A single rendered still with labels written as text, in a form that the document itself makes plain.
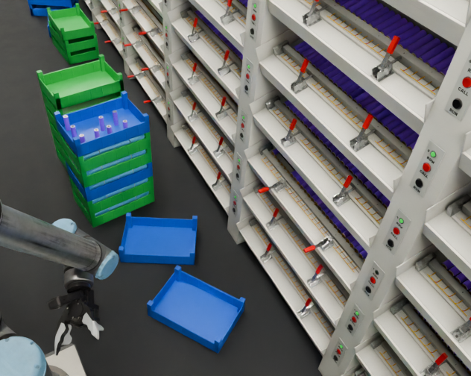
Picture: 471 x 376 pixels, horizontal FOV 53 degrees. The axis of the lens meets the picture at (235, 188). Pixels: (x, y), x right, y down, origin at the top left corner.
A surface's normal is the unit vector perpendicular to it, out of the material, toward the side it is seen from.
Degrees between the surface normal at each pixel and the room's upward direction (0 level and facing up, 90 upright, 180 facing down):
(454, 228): 20
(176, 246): 0
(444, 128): 90
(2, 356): 5
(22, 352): 5
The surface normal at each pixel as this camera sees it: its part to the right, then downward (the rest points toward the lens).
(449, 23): -0.85, 0.51
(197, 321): 0.07, -0.71
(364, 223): -0.24, -0.57
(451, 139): -0.88, 0.28
